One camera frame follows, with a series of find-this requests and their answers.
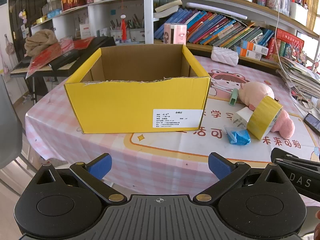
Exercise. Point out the small white box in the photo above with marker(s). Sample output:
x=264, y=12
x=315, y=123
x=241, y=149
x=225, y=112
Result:
x=241, y=117

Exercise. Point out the pink cartoon cylinder container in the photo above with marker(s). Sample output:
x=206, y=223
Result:
x=178, y=33

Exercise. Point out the yellow tape roll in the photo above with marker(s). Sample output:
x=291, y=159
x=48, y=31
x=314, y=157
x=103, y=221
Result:
x=260, y=121

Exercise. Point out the brown fluffy towel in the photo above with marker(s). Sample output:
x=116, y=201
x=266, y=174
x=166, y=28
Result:
x=41, y=42

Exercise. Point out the black piano stand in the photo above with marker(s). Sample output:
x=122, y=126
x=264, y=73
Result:
x=31, y=87

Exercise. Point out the white storage bin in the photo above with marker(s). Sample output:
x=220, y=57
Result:
x=298, y=13

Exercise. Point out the black electric piano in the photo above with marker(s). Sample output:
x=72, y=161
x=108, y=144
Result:
x=100, y=43

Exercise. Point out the row of colourful books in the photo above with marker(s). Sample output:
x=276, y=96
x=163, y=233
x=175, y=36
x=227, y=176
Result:
x=212, y=27

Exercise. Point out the teal box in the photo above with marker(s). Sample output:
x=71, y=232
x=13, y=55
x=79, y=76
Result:
x=54, y=13

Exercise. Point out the blue packet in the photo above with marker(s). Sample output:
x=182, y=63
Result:
x=240, y=137

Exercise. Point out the white pen holder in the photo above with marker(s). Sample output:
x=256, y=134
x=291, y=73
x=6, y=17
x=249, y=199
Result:
x=116, y=35
x=137, y=35

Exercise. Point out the red plastic packet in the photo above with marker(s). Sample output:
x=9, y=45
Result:
x=47, y=55

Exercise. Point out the grey chair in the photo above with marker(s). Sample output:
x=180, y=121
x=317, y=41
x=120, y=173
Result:
x=10, y=125

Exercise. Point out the red tassel ornament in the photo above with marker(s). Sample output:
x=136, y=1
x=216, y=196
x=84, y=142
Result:
x=124, y=27

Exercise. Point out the black smartphone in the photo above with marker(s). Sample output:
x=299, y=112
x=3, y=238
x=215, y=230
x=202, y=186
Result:
x=313, y=123

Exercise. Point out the dark wooden door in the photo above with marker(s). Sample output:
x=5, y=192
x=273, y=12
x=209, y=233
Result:
x=32, y=7

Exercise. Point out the white quilted purse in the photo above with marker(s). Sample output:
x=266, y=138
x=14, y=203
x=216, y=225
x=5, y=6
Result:
x=223, y=56

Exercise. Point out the red boxed book set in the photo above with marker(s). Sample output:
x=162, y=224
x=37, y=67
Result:
x=287, y=42

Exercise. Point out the pink plush toy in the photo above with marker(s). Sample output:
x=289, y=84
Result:
x=252, y=92

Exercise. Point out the green clip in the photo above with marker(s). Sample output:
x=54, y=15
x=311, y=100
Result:
x=233, y=97

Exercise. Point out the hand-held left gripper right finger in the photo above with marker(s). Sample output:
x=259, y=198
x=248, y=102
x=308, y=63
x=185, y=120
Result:
x=220, y=165

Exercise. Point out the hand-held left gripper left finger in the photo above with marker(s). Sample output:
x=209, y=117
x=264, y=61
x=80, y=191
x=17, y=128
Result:
x=100, y=166

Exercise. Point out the white wooden bookshelf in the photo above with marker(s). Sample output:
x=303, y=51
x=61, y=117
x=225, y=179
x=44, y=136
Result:
x=148, y=17

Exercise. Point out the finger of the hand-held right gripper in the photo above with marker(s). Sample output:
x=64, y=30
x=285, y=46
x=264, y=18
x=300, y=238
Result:
x=285, y=156

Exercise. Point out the white card red logo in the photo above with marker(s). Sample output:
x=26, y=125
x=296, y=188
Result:
x=85, y=30

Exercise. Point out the orange blue white carton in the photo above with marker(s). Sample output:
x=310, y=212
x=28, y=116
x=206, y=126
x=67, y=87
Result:
x=255, y=47
x=248, y=54

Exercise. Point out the yellow cardboard box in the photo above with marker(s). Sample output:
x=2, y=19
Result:
x=120, y=105

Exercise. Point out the hanging wall bag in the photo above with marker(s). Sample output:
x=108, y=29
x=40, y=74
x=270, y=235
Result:
x=10, y=46

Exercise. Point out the bamboo blind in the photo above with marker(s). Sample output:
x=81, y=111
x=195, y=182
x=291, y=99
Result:
x=313, y=12

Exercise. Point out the thick cream book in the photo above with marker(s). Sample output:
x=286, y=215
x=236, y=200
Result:
x=168, y=6

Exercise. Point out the white rolled paper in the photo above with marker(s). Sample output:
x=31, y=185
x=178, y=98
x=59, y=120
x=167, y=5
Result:
x=215, y=9

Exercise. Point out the stack of papers and notebooks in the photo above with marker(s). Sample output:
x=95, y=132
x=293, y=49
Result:
x=300, y=77

